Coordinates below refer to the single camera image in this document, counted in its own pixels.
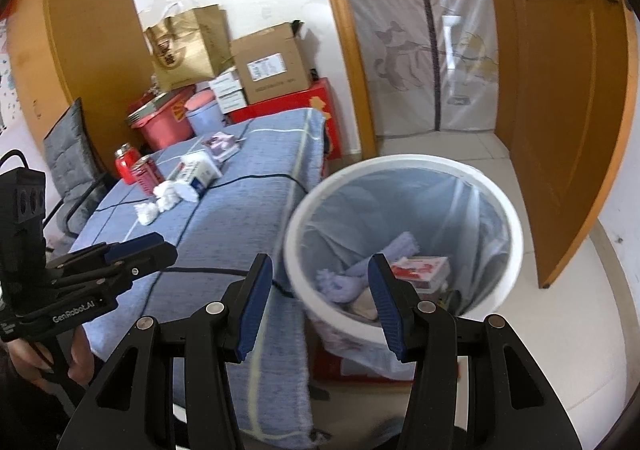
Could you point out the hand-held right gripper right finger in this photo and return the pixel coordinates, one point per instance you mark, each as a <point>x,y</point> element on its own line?
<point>387,315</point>

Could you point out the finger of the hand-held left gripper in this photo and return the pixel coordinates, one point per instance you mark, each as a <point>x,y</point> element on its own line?
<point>132,247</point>
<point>150,260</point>

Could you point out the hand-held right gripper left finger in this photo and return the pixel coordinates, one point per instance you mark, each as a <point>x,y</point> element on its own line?
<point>255,315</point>

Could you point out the white tissue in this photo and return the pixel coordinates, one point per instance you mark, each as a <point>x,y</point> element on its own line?
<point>146,214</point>
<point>166,195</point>
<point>189,191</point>

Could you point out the red white cigarette box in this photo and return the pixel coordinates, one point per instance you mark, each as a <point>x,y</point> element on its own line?
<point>422,272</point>

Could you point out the tall red drink can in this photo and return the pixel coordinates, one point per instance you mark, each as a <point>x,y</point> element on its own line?
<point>146,175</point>

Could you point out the white round trash bin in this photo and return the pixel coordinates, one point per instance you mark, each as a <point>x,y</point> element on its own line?
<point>300,230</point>

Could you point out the white plastic bottle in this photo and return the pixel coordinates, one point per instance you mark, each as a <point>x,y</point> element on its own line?
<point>200,171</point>

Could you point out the clear plastic bin liner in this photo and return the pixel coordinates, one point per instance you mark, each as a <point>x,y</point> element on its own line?
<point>450,215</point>

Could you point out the purple white small box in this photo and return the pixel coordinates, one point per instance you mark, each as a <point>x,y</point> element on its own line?
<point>221,144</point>

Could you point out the person's left hand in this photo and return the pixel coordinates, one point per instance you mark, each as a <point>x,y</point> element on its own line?
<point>25,357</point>

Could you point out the black office chair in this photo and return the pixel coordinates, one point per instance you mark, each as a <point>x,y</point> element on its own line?
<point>75,210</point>

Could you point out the grey quilted chair cushion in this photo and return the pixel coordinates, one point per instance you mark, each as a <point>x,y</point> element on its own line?
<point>70,155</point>

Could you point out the blue cloth covered table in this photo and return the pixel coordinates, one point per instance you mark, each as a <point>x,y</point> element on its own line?
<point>225,230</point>

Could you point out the red thermos flask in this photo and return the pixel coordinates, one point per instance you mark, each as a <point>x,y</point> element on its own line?
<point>125,165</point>

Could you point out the red plastic tub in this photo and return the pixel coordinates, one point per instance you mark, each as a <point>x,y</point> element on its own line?
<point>170,130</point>

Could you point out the striped box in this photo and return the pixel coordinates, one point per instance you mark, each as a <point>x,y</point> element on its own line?
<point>150,110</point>

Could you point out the lavender plastic bucket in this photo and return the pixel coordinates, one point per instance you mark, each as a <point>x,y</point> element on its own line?
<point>207,123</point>

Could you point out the pink bucket lid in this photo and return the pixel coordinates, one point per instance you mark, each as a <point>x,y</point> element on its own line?
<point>201,101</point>

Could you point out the small white carton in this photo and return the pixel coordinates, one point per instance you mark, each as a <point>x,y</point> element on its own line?
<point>232,105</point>
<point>229,93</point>
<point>222,80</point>

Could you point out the brown wooden panel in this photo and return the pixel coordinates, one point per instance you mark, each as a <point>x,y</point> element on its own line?
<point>85,30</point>

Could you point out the gold paper gift bag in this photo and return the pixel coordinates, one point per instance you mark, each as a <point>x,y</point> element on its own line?
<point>192,50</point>

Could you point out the red flat gift box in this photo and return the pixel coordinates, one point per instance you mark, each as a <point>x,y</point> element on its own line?
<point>300,103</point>

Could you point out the brown cardboard box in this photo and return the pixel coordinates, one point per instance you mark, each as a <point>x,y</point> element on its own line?
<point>270,63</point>

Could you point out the brown wooden door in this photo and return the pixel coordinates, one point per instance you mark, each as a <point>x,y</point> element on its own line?
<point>555,105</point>

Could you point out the cat print screen curtain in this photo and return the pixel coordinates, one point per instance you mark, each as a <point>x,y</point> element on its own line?
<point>415,30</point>

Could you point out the wooden door frame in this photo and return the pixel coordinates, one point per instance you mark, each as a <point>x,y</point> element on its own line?
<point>345,40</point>

